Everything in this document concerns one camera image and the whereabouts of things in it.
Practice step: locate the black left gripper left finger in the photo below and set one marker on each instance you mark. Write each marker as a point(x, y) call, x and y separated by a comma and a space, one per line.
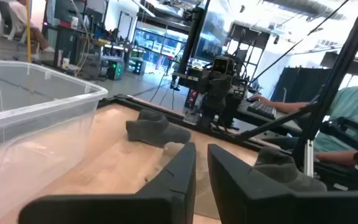
point(166, 199)

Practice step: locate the person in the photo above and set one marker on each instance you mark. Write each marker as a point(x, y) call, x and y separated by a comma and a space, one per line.
point(20, 15)
point(353, 105)

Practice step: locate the dark grey cap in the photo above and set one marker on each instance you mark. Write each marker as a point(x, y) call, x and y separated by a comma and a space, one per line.
point(157, 130)
point(278, 168)

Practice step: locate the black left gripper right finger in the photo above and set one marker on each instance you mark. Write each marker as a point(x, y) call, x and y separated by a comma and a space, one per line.
point(244, 199)

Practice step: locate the clear plastic bin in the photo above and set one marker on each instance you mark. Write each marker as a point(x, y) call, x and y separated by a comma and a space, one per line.
point(36, 124)

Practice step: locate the grey desk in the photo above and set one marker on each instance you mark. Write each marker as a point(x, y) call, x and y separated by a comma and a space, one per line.
point(278, 124)

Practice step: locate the white office chair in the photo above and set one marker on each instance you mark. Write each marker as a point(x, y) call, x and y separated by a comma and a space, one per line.
point(6, 21)

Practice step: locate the black aluminium table frame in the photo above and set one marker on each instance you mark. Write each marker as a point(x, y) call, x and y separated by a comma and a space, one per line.
point(337, 68)

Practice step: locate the black keyboard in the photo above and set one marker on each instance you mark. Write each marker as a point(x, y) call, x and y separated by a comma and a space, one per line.
point(261, 109)

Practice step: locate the silver aluminium bar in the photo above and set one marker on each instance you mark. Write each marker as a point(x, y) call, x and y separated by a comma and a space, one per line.
point(308, 158)

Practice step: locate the beige cap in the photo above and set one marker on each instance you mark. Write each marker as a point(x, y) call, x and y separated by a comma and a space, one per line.
point(202, 174)

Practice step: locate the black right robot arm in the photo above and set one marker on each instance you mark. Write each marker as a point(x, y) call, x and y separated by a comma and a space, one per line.
point(239, 93)

